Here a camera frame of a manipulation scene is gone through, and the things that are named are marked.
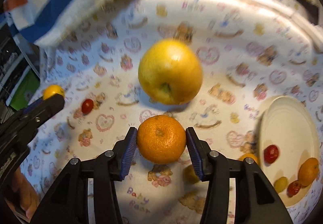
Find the small yellow kumquat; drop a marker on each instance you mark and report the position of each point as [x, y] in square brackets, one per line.
[248, 155]

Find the small red apple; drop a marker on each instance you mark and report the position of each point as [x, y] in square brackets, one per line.
[271, 153]

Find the large yellow apple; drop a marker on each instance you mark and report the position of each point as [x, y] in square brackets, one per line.
[170, 73]

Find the red hawthorn fruit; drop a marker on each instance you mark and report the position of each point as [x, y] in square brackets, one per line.
[294, 188]

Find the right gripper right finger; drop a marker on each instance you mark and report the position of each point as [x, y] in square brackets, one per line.
[256, 200]

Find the small red cherry tomato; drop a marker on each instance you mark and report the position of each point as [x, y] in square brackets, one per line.
[87, 106]

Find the white remote control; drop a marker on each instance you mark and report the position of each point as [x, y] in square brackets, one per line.
[311, 30]

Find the small orange mandarin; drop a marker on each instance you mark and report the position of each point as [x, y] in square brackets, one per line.
[161, 139]

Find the cream round plate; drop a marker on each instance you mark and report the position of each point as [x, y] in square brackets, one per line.
[287, 124]

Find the large orange mandarin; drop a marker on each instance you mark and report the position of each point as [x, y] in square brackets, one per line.
[308, 171]

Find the baby bear printed tablecloth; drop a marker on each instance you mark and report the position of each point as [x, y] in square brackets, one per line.
[242, 74]

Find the person's left hand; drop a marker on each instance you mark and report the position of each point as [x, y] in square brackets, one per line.
[28, 198]

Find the yellow-green small fruit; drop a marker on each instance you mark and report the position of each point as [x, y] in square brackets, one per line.
[281, 184]

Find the small yellow citrus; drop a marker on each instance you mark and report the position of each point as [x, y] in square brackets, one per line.
[53, 90]

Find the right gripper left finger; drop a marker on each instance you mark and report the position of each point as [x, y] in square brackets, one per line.
[66, 201]

